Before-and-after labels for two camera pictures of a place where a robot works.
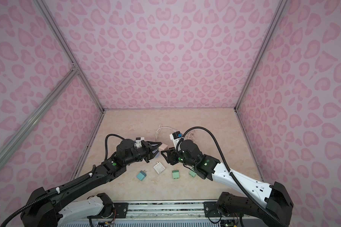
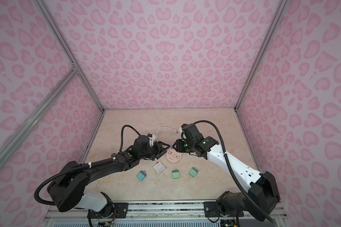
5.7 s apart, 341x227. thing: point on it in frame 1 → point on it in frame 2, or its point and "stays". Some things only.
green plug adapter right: (192, 173) stays
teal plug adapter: (141, 175) stays
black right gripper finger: (168, 155) → (179, 145)
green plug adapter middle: (175, 174) stays
